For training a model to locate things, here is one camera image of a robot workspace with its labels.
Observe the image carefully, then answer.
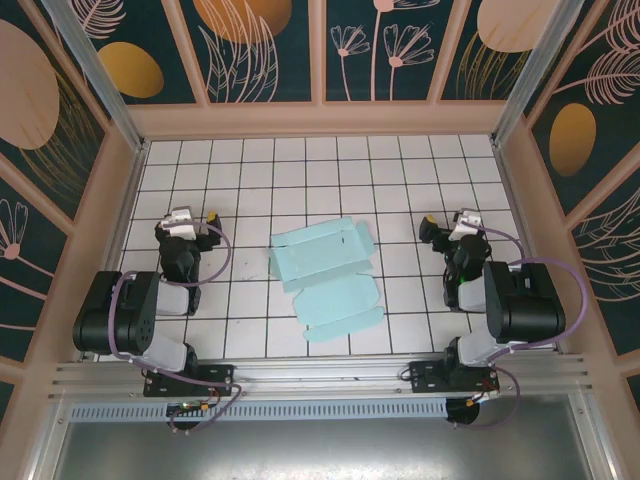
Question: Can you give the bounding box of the teal paper box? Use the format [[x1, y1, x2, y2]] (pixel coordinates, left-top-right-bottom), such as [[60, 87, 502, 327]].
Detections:
[[269, 218, 385, 345]]

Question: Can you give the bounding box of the grey metal sheet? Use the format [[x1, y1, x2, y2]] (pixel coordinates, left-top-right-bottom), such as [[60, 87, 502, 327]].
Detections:
[[29, 394, 616, 480]]

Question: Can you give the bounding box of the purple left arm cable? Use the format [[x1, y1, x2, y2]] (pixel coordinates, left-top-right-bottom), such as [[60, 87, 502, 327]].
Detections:
[[108, 222, 244, 436]]

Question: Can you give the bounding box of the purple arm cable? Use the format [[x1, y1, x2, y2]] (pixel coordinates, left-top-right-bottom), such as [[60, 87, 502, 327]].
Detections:
[[449, 224, 590, 431], [108, 222, 244, 436]]

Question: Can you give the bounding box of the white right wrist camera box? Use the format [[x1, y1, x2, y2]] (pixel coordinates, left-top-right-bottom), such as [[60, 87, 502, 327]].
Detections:
[[451, 208, 485, 242]]

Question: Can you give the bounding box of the aluminium side rail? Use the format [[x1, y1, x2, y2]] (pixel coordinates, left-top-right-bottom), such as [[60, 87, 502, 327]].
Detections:
[[492, 142, 569, 357], [77, 142, 150, 362]]

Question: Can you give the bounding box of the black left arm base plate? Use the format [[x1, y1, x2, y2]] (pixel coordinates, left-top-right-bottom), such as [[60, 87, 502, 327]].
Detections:
[[143, 363, 236, 400]]

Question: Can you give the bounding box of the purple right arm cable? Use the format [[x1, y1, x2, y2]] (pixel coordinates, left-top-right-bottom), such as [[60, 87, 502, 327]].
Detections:
[[449, 224, 590, 431]]

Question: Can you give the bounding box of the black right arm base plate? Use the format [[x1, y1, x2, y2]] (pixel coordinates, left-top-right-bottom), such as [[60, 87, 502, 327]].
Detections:
[[408, 360, 501, 396]]

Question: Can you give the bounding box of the aluminium corner post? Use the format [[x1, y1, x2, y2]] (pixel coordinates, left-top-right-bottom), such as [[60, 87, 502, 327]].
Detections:
[[40, 0, 151, 154], [490, 0, 589, 147]]

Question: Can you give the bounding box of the aluminium mounting rail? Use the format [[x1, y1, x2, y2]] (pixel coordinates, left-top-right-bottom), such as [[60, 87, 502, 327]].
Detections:
[[47, 353, 596, 401]]

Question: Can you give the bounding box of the grey slotted cable duct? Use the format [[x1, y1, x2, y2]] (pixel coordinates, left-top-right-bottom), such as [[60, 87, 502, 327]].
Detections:
[[69, 397, 449, 422]]

